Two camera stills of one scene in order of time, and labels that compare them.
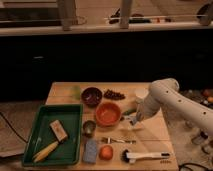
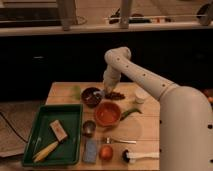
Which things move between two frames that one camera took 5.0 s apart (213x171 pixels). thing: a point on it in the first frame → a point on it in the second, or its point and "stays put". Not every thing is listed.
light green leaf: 75,91 stays put
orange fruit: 106,152 stays put
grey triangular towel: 133,118 → 99,94
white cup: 141,92 stays put
